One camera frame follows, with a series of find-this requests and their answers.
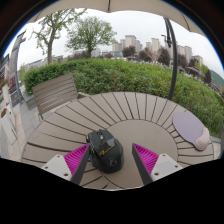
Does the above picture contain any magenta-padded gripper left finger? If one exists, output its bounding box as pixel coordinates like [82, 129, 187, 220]
[41, 143, 92, 186]

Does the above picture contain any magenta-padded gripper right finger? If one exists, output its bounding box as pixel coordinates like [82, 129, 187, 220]
[131, 142, 184, 186]

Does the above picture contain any black computer mouse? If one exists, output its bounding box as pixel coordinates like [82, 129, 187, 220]
[85, 128, 125, 174]

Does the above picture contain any lilac mouse pad with wrist rest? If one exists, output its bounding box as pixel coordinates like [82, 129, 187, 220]
[172, 110, 212, 152]

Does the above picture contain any brown slatted outdoor chair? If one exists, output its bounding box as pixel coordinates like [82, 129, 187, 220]
[31, 73, 90, 121]

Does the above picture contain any green hedge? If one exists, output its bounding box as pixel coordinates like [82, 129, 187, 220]
[23, 57, 224, 138]

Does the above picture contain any dark parasol pole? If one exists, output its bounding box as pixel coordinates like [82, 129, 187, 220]
[162, 17, 180, 101]

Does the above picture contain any group of high-rise buildings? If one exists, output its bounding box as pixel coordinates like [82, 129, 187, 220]
[111, 34, 205, 67]

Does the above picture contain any thin-trunked leaning tree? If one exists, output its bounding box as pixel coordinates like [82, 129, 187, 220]
[31, 9, 88, 65]

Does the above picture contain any round-crowned green tree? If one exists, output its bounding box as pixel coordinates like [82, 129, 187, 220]
[65, 15, 118, 58]

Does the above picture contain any beige parasol canopy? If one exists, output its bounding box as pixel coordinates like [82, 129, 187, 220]
[28, 0, 206, 38]

